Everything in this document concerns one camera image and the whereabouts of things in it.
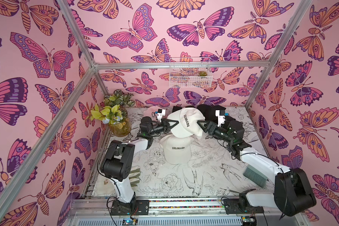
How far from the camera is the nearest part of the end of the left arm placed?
A: 726 mm

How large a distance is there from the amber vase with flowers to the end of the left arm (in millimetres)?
230

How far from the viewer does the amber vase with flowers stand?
0.87 m
